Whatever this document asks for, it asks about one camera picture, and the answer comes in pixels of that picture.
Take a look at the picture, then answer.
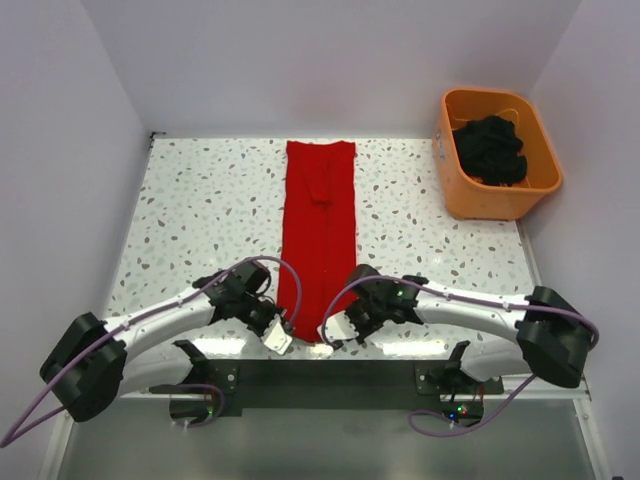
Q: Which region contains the red t-shirt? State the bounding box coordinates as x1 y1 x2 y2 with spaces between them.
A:
281 141 356 343

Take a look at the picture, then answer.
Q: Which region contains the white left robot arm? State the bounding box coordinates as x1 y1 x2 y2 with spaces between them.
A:
40 259 291 422

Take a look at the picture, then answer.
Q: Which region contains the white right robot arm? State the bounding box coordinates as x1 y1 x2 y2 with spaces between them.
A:
324 264 599 393

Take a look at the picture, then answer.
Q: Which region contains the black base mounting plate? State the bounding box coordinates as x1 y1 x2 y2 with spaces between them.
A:
150 359 504 420

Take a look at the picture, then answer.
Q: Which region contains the orange plastic basket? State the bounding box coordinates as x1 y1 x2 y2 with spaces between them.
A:
432 87 563 221

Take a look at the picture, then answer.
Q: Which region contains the black clothes pile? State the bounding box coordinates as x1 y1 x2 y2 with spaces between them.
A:
453 115 528 187

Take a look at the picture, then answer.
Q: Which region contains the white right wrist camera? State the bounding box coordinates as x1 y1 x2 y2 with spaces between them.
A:
318 311 358 348

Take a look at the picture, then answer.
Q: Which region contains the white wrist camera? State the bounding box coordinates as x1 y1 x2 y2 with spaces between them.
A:
318 311 358 348
260 320 293 355

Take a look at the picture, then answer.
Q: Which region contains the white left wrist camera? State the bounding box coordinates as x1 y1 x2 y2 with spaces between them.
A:
260 320 293 355

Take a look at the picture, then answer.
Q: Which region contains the aluminium frame rail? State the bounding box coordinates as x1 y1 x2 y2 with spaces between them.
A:
62 355 594 401

